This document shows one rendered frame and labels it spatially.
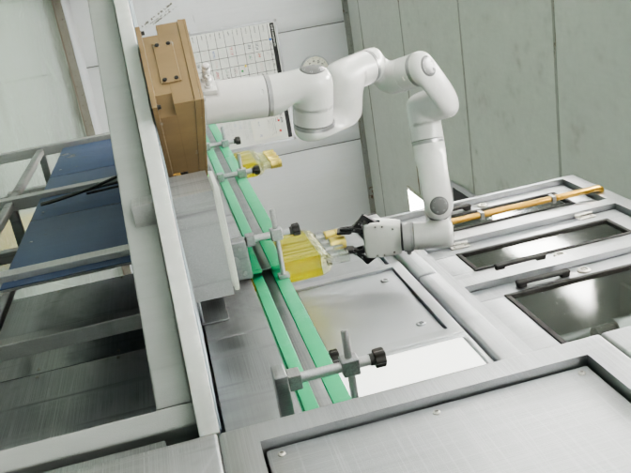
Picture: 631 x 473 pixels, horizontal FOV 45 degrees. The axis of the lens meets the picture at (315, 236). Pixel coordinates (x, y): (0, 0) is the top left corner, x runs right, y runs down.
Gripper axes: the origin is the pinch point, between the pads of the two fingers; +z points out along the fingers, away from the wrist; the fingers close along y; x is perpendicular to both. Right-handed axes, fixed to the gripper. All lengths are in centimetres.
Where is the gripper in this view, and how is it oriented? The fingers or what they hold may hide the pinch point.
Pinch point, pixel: (345, 240)
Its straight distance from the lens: 204.4
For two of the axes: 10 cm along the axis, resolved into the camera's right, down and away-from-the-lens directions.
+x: -0.9, 4.2, -9.0
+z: -9.9, 0.7, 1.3
